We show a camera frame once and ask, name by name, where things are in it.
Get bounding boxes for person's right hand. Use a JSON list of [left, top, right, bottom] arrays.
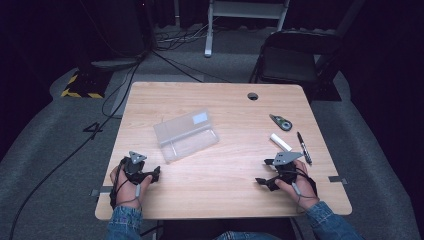
[[275, 159, 320, 208]]

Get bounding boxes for grey tape strip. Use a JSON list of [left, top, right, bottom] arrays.
[[89, 185, 114, 197], [327, 175, 348, 185]]

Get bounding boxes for grey correction tape dispenser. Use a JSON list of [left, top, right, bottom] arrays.
[[268, 113, 294, 132]]

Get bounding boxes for clear plastic case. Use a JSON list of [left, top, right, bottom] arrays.
[[152, 108, 220, 165]]

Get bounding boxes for bundle of floor cables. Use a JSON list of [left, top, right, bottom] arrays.
[[154, 21, 216, 53]]

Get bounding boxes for black yellow striped base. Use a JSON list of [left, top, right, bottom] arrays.
[[60, 69, 114, 100]]

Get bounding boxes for right hand-held gripper cable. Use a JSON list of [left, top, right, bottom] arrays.
[[287, 164, 319, 215]]

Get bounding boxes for thin black floor cable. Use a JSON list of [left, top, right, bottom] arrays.
[[150, 49, 233, 84]]

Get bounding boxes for person's legs in jeans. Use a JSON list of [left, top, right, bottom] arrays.
[[213, 230, 279, 240]]

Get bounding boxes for person's left hand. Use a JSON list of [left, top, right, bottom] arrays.
[[109, 162, 154, 209]]

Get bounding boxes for left hand-held gripper cable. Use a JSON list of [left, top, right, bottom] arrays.
[[109, 158, 144, 210]]

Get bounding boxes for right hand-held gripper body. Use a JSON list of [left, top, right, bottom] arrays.
[[272, 151, 304, 184]]

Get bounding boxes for black marker pen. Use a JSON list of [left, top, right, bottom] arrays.
[[296, 131, 313, 166]]

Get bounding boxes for hand-held gripper cable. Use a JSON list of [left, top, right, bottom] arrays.
[[109, 158, 144, 210], [287, 164, 319, 215]]

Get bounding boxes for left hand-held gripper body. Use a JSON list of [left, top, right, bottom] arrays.
[[122, 150, 150, 186]]

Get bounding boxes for white metal desk frame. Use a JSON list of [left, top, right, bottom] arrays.
[[203, 0, 292, 58]]

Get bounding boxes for white eraser stick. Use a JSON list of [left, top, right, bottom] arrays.
[[269, 132, 293, 153]]

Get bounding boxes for black folding chair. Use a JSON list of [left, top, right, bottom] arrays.
[[249, 29, 344, 102]]

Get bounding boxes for long black floor cable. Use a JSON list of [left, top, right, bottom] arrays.
[[8, 49, 155, 240]]

